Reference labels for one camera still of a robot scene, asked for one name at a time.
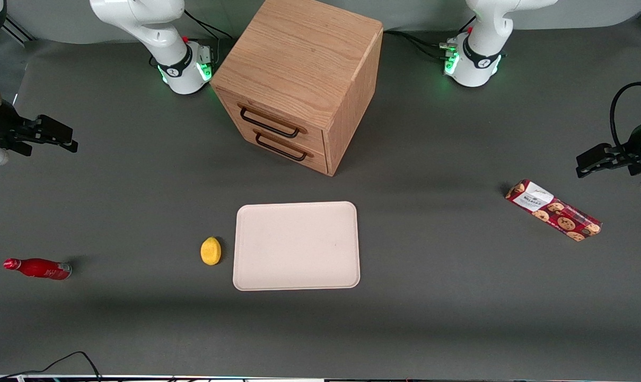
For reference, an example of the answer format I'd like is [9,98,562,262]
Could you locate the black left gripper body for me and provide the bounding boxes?
[617,115,641,167]

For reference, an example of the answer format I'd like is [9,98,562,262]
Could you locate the black metal drawer handle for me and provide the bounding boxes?
[254,133,309,162]
[239,106,301,139]

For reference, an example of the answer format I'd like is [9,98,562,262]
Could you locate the wooden drawer cabinet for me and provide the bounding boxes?
[210,0,383,177]

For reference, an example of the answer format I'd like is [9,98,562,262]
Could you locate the red cookie package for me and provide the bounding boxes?
[505,179,602,242]

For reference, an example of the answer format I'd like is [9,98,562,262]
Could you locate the red bottle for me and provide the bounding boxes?
[3,258,73,281]

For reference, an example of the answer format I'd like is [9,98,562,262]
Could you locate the yellow lemon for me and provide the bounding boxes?
[200,237,222,266]

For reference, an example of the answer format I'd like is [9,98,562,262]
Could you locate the beige rectangular tray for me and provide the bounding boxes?
[233,201,361,291]

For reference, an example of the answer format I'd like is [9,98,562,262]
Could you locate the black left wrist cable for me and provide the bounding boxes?
[610,82,641,154]

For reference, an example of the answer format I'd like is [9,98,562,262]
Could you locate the aluminium frame rail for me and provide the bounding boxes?
[3,15,36,43]

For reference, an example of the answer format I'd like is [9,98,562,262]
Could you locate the black right arm base cable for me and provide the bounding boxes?
[185,10,234,41]

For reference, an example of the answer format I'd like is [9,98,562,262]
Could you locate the black arm base cable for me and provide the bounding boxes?
[383,30,454,53]
[400,33,449,61]
[185,10,234,41]

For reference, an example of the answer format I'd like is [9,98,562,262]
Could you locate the black left arm base cable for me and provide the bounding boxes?
[400,33,449,61]
[383,30,454,53]

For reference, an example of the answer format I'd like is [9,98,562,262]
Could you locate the black cable at table edge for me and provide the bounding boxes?
[0,351,103,382]

